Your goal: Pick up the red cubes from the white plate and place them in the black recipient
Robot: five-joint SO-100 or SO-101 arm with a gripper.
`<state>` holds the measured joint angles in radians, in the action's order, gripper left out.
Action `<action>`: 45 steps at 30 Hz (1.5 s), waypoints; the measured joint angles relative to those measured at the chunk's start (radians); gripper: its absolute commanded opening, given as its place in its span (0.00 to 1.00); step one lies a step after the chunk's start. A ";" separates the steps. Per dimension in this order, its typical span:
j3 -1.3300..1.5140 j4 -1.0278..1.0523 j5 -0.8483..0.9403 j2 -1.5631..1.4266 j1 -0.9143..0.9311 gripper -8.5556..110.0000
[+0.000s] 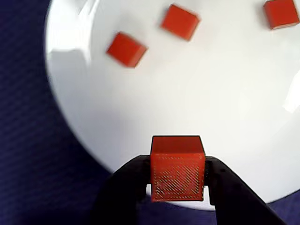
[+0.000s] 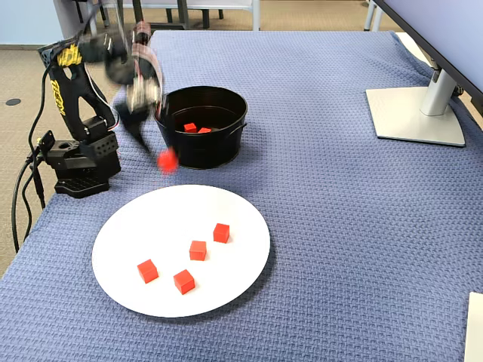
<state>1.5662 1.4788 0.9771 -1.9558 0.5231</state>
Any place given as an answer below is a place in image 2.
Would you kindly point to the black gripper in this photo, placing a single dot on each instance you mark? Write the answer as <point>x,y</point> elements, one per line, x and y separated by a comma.
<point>133,118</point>

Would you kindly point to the red cube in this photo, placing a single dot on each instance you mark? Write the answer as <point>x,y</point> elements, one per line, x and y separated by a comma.
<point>167,161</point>
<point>197,250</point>
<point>221,233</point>
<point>147,271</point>
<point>184,282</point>
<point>190,128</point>
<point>204,130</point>

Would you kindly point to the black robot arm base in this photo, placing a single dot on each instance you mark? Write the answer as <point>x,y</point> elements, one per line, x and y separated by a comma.
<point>69,160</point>

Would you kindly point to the white round plate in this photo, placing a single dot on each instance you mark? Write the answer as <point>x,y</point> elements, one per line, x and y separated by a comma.
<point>234,264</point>

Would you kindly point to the black metal bucket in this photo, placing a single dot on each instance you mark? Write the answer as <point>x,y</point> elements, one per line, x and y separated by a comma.
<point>215,151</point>

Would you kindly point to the white metal table leg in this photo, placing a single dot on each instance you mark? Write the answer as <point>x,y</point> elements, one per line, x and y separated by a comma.
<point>92,11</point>
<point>256,15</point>

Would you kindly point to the black round floor cap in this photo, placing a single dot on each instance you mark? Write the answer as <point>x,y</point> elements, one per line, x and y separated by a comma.
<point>13,102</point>

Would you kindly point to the blue woven table cloth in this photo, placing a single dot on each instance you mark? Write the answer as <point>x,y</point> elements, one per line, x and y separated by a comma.
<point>320,226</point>

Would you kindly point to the white metal desk leg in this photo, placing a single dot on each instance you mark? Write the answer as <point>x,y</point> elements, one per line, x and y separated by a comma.
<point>377,15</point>

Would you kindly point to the silver monitor stand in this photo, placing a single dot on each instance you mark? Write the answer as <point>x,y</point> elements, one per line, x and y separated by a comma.
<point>411,117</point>

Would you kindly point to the grey computer monitor screen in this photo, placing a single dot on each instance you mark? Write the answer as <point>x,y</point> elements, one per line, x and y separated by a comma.
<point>445,30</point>

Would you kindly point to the white flat board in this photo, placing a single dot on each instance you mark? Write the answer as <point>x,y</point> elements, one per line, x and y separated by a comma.
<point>476,332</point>

